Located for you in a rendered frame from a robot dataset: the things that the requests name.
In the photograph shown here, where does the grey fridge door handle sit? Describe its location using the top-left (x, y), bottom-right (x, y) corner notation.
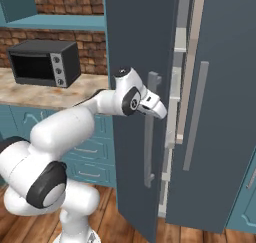
top-left (182, 60), bottom-right (211, 172)

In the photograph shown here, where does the silver cupboard handle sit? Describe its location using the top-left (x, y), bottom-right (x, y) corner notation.
top-left (245, 167), bottom-right (256, 190)

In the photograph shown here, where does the fridge body with white shelves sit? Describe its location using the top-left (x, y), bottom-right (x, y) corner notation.
top-left (157, 0), bottom-right (208, 219)

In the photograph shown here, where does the grey freezer door handle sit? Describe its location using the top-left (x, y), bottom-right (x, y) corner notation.
top-left (143, 70), bottom-right (163, 189)

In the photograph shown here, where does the silver drawer handle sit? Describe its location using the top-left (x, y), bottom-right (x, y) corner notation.
top-left (73, 146), bottom-right (99, 155)
top-left (77, 170), bottom-right (102, 179)

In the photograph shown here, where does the dark blue fridge door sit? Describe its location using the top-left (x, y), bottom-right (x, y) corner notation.
top-left (165, 0), bottom-right (256, 235)

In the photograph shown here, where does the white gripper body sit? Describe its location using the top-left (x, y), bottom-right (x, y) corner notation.
top-left (138, 99), bottom-right (168, 121)

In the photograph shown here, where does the black toaster oven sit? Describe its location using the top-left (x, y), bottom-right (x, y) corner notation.
top-left (6, 39), bottom-right (82, 89)

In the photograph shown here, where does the dark blue freezer door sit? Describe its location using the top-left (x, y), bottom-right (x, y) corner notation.
top-left (104, 0), bottom-right (183, 243)

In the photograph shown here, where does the teal tall cupboard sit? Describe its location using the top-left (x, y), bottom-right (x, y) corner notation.
top-left (225, 148), bottom-right (256, 235)

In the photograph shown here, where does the teal drawer front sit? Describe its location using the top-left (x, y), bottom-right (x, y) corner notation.
top-left (63, 159), bottom-right (118, 189)
top-left (61, 136), bottom-right (116, 165)
top-left (91, 113), bottom-right (115, 140)

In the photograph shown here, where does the teal wall cupboard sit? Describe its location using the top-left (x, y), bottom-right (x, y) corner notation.
top-left (0, 0), bottom-right (107, 32)

